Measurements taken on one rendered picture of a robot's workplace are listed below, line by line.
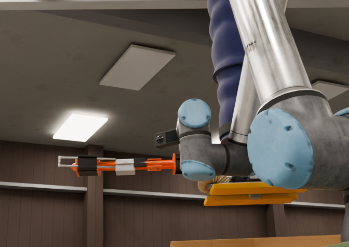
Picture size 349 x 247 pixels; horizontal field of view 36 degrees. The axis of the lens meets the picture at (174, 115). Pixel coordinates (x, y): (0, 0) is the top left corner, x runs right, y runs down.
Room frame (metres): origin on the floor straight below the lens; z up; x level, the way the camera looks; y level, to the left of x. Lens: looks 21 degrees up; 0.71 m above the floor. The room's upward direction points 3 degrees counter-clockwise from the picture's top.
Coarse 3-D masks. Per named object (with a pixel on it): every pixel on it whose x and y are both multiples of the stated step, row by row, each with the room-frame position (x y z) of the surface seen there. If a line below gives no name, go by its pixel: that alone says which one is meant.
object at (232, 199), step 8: (208, 200) 1.98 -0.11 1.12; (216, 200) 1.98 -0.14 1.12; (224, 200) 1.99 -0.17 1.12; (232, 200) 1.99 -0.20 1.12; (240, 200) 2.00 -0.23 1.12; (248, 200) 2.00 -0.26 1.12; (256, 200) 2.01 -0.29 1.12; (264, 200) 2.02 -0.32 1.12; (272, 200) 2.03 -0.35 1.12; (280, 200) 2.03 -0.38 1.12; (288, 200) 2.04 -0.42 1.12
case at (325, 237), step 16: (192, 240) 1.74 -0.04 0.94; (208, 240) 1.74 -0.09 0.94; (224, 240) 1.74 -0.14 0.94; (240, 240) 1.74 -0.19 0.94; (256, 240) 1.74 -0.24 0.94; (272, 240) 1.74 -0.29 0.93; (288, 240) 1.75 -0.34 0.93; (304, 240) 1.75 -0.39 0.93; (320, 240) 1.75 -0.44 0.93; (336, 240) 1.75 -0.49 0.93
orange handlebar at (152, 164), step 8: (152, 160) 1.89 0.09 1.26; (160, 160) 1.89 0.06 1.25; (168, 160) 1.89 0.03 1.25; (72, 168) 1.89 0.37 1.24; (104, 168) 1.92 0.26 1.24; (112, 168) 1.92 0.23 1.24; (136, 168) 1.93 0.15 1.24; (144, 168) 1.93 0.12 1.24; (152, 168) 1.91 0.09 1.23; (160, 168) 1.92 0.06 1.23; (168, 168) 1.94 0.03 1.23
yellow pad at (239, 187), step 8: (216, 184) 1.79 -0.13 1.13; (224, 184) 1.79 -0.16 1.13; (232, 184) 1.79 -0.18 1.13; (240, 184) 1.79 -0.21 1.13; (248, 184) 1.80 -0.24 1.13; (256, 184) 1.80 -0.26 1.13; (264, 184) 1.80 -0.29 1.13; (216, 192) 1.84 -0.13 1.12; (224, 192) 1.85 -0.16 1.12; (232, 192) 1.86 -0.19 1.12; (240, 192) 1.86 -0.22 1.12; (248, 192) 1.87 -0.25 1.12; (256, 192) 1.87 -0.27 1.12; (264, 192) 1.88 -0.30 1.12; (272, 192) 1.89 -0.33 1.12; (280, 192) 1.89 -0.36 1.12; (288, 192) 1.90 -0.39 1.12
